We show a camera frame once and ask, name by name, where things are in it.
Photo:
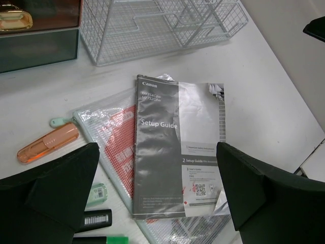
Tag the white wire desk organizer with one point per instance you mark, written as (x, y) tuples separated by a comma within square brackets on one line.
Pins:
[(120, 31)]

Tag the teal drawer cabinet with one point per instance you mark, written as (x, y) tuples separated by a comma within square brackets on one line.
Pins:
[(37, 33)]

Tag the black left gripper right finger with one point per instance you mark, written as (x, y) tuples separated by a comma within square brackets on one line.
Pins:
[(268, 204)]

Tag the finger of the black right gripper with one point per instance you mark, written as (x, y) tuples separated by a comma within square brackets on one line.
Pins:
[(316, 29)]

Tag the black green highlighter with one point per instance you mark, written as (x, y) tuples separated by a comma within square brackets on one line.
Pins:
[(101, 240)]

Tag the black purple highlighter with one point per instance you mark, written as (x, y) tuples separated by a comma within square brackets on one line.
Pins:
[(95, 219)]

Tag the Canon setup guide booklet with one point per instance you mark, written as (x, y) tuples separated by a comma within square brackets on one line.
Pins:
[(178, 126)]

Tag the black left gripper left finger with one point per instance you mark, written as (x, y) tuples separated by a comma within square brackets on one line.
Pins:
[(45, 204)]

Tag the orange transparent stapler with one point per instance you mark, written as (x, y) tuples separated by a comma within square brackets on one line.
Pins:
[(45, 145)]

